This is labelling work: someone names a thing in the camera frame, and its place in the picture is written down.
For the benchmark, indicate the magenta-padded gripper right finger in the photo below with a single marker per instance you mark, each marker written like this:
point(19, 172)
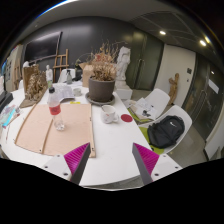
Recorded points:
point(146, 160)

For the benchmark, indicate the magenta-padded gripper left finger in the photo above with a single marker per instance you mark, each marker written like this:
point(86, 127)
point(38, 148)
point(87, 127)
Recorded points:
point(75, 160)

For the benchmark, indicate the clear bottle with red label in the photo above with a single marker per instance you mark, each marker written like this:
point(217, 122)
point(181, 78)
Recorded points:
point(55, 110)

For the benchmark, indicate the light plywood board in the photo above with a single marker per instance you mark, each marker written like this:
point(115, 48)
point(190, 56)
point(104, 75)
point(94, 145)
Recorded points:
point(66, 130)

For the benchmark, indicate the black backpack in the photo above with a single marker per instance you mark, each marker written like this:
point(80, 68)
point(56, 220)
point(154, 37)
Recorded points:
point(165, 131)

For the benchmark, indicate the flat round red coaster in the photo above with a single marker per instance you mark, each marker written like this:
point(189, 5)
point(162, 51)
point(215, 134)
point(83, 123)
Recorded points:
point(126, 118)

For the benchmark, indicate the stack of papers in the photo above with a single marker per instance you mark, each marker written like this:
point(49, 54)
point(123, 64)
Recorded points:
point(144, 108)

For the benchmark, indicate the white mug with cartoon print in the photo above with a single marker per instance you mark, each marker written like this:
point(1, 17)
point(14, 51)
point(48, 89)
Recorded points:
point(107, 114)

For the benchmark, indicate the yellow sticky note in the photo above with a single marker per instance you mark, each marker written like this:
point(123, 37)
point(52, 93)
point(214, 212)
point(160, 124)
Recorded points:
point(75, 102)

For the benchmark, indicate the white chair holding backpack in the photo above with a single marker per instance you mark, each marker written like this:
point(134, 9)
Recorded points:
point(182, 111)

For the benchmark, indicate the white chair holding papers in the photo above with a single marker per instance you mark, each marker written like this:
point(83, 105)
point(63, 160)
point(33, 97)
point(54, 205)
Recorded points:
point(160, 98)

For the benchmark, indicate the printed newspaper sheet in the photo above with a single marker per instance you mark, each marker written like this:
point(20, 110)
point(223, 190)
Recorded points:
point(64, 91)

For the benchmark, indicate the dried plant in grey pot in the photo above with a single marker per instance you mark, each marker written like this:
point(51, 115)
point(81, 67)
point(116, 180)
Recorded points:
point(101, 89)

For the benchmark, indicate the brown wooden figure sculpture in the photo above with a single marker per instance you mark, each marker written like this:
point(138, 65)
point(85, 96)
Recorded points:
point(173, 88)

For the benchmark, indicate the colourful book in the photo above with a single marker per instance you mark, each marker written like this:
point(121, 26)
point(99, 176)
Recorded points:
point(9, 115)

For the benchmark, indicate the small spray bottle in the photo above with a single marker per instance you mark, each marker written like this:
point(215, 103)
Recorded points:
point(69, 77)

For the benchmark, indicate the cardboard box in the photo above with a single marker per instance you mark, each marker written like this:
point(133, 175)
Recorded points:
point(86, 75)

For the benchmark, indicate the white chair behind table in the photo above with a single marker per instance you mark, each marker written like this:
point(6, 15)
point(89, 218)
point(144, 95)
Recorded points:
point(63, 75)

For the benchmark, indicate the small white figurine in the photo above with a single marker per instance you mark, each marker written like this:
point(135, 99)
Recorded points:
point(49, 73)

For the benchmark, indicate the black desk device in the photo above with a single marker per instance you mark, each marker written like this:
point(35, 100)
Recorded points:
point(5, 100)

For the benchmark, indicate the wooden easel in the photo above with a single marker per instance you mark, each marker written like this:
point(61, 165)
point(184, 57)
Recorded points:
point(60, 65)

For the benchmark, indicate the white plaster statue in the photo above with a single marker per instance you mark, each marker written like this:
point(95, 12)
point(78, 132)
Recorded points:
point(122, 66)

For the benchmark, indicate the white cabinet with papers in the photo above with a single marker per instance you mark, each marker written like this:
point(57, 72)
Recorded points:
point(15, 65)

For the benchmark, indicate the round ceiling light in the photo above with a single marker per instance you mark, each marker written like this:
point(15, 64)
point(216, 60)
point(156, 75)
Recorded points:
point(162, 32)
point(203, 43)

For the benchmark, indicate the dark wall screen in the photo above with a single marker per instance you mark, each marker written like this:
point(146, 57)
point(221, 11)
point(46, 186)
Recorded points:
point(41, 47)

